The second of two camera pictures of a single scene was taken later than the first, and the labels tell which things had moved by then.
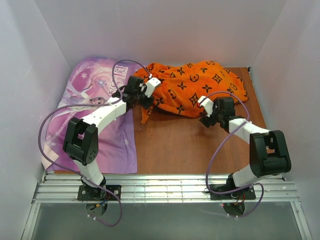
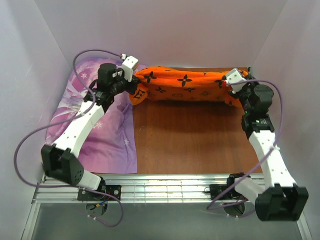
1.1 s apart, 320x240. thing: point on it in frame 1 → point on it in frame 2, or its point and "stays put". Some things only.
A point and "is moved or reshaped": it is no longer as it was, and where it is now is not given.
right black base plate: [247, 193] stays put
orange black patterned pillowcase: [183, 84] is moved or reshaped
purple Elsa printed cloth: [91, 83] stays put
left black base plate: [87, 193] stays put
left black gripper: [146, 100] → [135, 85]
